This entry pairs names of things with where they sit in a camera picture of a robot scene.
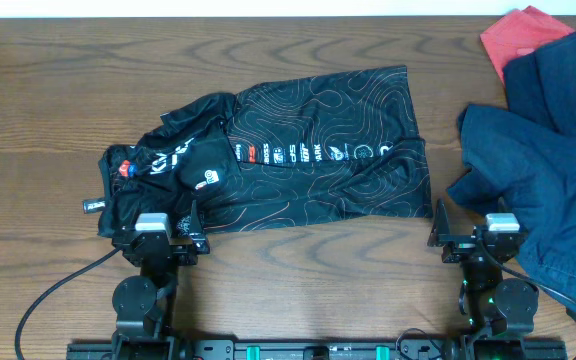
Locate dark blue denim garment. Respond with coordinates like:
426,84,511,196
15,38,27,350
447,32,576,321

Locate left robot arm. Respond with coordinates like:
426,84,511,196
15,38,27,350
111,203,210,360

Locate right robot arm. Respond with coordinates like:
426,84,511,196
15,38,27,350
427,199,539,359

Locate left black cable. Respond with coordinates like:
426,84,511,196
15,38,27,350
14,244,125,360

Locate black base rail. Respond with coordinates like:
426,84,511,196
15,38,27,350
66,338,568,360

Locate black cycling jersey orange lines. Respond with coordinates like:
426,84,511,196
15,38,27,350
83,66,432,237

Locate red cloth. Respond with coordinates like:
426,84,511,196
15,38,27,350
480,6,575,83

